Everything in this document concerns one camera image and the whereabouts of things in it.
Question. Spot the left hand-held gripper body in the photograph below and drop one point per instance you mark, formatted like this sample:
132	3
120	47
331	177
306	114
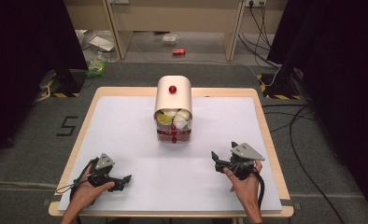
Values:
104	161

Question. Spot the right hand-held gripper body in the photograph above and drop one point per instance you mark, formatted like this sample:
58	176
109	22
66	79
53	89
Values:
246	152

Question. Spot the cream roll-top storage cabinet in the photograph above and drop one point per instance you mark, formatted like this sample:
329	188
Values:
172	98

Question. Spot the person's left hand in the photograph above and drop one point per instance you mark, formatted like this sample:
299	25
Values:
85	196

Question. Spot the person's right hand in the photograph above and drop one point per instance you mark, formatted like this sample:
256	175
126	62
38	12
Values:
247	189

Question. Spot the white table mat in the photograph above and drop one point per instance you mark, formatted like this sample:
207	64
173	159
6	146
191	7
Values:
179	177

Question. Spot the white cup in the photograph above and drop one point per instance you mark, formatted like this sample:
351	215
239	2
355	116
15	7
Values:
180	124
184	114

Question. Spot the yellow bowl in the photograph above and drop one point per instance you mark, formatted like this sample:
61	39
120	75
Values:
164	118

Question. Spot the black stand base striped tape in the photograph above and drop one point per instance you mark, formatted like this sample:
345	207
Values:
65	84
281	87

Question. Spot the green plastic bag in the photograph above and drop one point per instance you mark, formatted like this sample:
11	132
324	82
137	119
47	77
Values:
96	67

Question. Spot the red drink can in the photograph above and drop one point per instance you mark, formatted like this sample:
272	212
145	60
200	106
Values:
178	52

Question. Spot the white papers and wrapping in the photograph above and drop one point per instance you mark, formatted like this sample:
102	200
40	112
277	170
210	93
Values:
101	42

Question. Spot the black curtain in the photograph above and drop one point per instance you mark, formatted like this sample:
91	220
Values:
344	77
23	62

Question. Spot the clear plastic box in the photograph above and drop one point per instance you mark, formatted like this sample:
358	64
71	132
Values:
169	39

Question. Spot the beige wooden desk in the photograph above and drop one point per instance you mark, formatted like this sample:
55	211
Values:
179	15

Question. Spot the wall power socket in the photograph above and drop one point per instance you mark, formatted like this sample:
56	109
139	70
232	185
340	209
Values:
255	2

